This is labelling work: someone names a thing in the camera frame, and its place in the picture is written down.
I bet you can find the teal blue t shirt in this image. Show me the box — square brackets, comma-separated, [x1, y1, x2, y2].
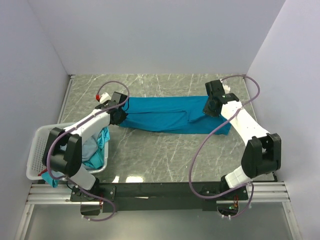
[120, 96, 226, 135]

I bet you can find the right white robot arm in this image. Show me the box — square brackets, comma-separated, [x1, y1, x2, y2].
[203, 80, 282, 200]

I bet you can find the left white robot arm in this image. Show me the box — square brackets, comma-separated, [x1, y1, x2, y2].
[42, 91, 129, 201]

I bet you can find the grey blue t shirt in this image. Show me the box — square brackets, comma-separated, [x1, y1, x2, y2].
[82, 131, 105, 169]

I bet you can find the teal t shirt in basket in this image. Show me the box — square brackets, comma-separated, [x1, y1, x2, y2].
[38, 127, 110, 188]

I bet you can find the black base beam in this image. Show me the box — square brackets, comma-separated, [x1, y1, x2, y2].
[70, 181, 249, 212]

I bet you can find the white plastic laundry basket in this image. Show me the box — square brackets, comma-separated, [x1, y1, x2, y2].
[25, 122, 110, 181]

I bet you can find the red garment in basket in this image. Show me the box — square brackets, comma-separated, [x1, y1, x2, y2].
[37, 169, 48, 177]

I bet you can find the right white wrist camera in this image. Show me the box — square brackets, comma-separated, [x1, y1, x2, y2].
[220, 80, 231, 94]

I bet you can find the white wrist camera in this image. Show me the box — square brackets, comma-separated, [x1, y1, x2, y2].
[95, 92, 112, 104]
[220, 80, 231, 94]

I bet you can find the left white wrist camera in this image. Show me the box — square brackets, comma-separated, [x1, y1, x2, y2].
[95, 92, 112, 104]

